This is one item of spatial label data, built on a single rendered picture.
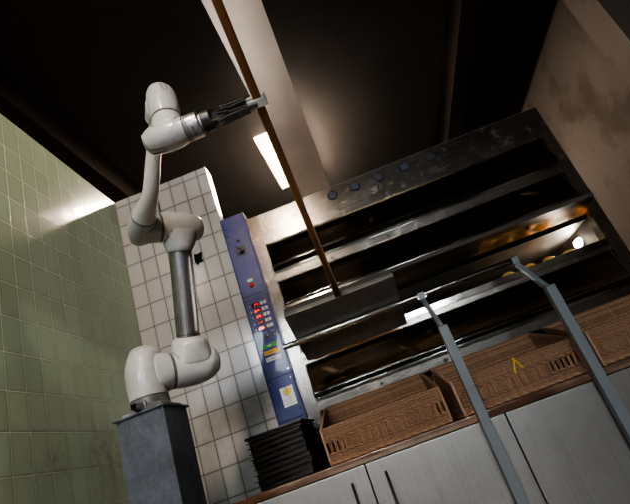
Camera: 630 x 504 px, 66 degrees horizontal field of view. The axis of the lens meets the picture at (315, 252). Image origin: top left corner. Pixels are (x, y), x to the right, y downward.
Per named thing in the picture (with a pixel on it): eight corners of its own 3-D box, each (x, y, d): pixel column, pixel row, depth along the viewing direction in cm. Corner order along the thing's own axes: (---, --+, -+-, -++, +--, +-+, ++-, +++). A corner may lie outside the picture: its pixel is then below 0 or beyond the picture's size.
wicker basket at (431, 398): (340, 462, 245) (322, 408, 256) (444, 424, 245) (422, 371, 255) (328, 468, 200) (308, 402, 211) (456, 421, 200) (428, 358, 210)
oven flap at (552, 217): (284, 313, 265) (293, 325, 282) (594, 194, 258) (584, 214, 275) (283, 309, 266) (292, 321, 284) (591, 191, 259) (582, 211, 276)
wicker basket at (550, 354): (450, 421, 243) (428, 369, 254) (555, 382, 242) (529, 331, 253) (463, 418, 198) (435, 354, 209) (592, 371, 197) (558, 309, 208)
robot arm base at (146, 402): (112, 420, 182) (110, 405, 184) (143, 420, 202) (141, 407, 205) (156, 403, 181) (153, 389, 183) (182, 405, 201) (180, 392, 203)
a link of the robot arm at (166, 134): (182, 130, 158) (175, 102, 164) (138, 147, 158) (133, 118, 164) (195, 150, 167) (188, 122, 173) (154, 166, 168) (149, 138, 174)
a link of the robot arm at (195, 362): (166, 388, 211) (213, 378, 223) (177, 392, 198) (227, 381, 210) (149, 215, 216) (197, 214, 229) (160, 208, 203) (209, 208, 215)
